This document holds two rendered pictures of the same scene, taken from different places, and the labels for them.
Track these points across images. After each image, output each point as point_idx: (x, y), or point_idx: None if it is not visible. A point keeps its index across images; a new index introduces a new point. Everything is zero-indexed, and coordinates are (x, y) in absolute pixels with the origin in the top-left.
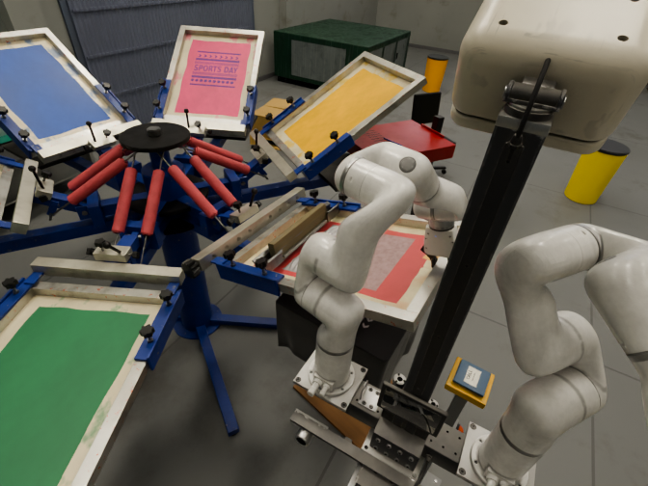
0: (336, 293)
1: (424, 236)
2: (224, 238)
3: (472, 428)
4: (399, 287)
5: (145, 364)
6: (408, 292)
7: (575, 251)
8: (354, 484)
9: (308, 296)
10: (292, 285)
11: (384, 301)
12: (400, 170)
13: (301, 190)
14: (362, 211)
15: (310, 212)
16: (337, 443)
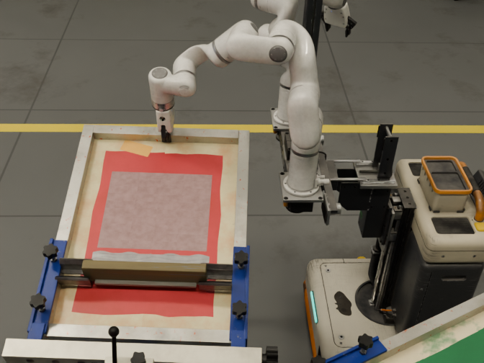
0: None
1: (169, 120)
2: (202, 355)
3: (276, 127)
4: (201, 160)
5: (381, 341)
6: (205, 152)
7: None
8: (339, 178)
9: (320, 124)
10: (244, 232)
11: (223, 164)
12: (257, 32)
13: (16, 338)
14: (310, 42)
15: (115, 263)
16: (329, 186)
